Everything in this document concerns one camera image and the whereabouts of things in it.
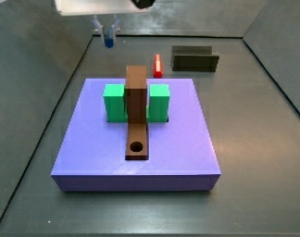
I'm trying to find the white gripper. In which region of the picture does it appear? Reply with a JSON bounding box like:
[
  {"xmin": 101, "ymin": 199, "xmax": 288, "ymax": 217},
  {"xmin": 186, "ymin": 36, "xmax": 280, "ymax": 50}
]
[{"xmin": 55, "ymin": 0, "xmax": 148, "ymax": 39}]

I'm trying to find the blue peg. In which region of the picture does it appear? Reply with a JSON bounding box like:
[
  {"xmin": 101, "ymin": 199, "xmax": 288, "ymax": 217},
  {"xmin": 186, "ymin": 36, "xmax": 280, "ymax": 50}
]
[{"xmin": 105, "ymin": 29, "xmax": 114, "ymax": 48}]

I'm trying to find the black angle fixture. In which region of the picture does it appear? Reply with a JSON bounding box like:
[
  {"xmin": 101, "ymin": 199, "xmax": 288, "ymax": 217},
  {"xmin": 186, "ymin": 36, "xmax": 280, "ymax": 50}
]
[{"xmin": 172, "ymin": 45, "xmax": 220, "ymax": 72}]

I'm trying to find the red peg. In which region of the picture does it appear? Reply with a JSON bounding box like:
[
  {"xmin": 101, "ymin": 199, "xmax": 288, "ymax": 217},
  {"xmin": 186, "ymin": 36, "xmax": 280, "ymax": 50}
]
[{"xmin": 153, "ymin": 54, "xmax": 162, "ymax": 78}]

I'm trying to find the left green block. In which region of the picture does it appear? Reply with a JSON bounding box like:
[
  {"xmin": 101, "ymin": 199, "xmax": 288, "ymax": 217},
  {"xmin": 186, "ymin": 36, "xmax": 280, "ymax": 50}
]
[{"xmin": 103, "ymin": 84, "xmax": 126, "ymax": 122}]

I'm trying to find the green block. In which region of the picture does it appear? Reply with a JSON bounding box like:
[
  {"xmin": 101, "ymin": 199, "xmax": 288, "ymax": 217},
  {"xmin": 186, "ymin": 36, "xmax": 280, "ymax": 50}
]
[
  {"xmin": 149, "ymin": 84, "xmax": 170, "ymax": 122},
  {"xmin": 103, "ymin": 84, "xmax": 126, "ymax": 122}
]

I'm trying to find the right green block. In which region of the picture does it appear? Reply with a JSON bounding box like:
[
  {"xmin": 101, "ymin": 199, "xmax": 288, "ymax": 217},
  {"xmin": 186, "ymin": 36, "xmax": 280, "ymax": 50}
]
[{"xmin": 149, "ymin": 84, "xmax": 170, "ymax": 122}]

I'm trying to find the purple base block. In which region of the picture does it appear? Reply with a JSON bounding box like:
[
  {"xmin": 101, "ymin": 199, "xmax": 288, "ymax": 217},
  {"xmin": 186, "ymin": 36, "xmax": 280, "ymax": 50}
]
[{"xmin": 51, "ymin": 79, "xmax": 222, "ymax": 192}]

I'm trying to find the brown L-shaped bracket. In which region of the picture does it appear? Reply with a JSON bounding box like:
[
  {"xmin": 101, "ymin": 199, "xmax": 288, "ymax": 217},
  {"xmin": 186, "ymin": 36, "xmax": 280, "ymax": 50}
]
[{"xmin": 125, "ymin": 66, "xmax": 149, "ymax": 161}]

